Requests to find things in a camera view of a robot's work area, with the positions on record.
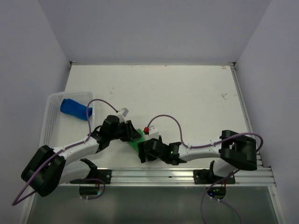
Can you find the blue towel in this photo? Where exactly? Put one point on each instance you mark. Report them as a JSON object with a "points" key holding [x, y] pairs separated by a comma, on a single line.
{"points": [[75, 109]]}

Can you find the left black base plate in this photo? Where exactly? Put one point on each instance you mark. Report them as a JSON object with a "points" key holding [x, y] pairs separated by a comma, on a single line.
{"points": [[104, 174]]}

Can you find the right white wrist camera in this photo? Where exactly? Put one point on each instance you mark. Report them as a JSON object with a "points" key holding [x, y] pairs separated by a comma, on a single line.
{"points": [[151, 132]]}

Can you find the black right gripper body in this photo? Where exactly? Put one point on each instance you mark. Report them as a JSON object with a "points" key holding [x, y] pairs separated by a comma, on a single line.
{"points": [[152, 157]]}

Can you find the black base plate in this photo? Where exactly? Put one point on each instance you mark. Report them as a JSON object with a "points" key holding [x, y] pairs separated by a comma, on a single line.
{"points": [[104, 174], [205, 176]]}

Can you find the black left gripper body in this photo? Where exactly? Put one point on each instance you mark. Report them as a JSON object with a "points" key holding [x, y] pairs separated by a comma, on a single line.
{"points": [[120, 133]]}

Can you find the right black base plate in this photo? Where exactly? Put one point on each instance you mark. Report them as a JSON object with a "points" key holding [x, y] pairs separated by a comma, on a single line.
{"points": [[205, 176]]}

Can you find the white perforated plastic basket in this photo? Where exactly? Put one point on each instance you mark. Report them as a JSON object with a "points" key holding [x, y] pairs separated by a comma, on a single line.
{"points": [[59, 129]]}

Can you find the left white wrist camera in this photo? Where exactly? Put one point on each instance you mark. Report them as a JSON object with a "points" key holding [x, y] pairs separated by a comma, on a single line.
{"points": [[122, 113]]}

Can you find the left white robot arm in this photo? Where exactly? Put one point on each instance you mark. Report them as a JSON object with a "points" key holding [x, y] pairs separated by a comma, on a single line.
{"points": [[50, 167]]}

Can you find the green towel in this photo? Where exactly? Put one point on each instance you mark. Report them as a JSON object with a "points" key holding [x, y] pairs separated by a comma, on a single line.
{"points": [[134, 144]]}

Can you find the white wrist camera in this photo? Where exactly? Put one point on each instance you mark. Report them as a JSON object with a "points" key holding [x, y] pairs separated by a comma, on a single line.
{"points": [[151, 132], [122, 113]]}

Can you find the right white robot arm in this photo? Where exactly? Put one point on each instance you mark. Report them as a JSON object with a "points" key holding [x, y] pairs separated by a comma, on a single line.
{"points": [[233, 151]]}

